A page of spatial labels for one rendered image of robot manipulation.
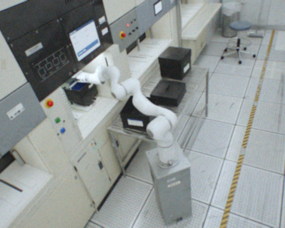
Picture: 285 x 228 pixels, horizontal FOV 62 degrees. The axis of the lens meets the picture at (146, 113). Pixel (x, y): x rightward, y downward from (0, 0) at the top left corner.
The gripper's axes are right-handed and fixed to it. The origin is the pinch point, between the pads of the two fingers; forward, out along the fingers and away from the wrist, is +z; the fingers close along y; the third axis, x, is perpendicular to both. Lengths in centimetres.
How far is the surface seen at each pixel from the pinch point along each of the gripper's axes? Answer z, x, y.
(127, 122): -53, -35, -9
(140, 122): -66, -33, -7
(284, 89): -182, -117, 205
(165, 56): -52, -18, 85
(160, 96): -67, -33, 33
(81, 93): -10.6, -11.9, -9.2
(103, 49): -30.3, 22.9, 12.6
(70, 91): 1.9, -10.7, -10.6
